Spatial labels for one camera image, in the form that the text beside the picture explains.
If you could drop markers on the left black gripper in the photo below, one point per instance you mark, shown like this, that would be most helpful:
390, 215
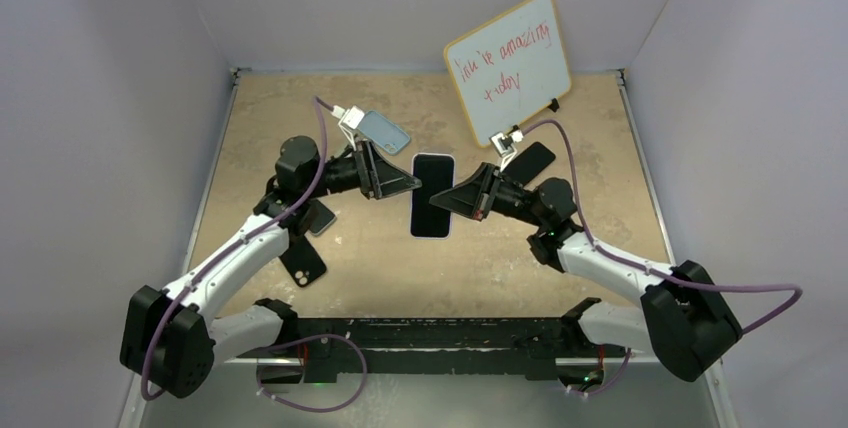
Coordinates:
387, 180

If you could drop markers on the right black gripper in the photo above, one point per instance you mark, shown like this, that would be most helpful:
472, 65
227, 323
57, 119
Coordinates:
473, 198

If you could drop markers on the light blue phone case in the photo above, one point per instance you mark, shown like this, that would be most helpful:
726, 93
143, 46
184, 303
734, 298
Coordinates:
384, 133

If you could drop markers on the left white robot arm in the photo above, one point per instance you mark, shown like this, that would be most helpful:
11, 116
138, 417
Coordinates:
174, 336

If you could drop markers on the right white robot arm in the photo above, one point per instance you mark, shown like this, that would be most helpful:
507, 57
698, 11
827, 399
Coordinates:
676, 314

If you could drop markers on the black phone with grey edge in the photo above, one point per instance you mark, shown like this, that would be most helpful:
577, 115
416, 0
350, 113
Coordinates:
323, 218

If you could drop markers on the black phone case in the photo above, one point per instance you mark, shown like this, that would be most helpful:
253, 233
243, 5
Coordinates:
302, 262

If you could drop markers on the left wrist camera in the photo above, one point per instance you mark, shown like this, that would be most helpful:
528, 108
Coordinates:
349, 120

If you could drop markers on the white board with yellow frame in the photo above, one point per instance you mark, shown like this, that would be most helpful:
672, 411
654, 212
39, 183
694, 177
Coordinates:
510, 68

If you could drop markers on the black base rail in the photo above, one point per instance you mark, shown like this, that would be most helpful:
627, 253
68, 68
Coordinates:
537, 349

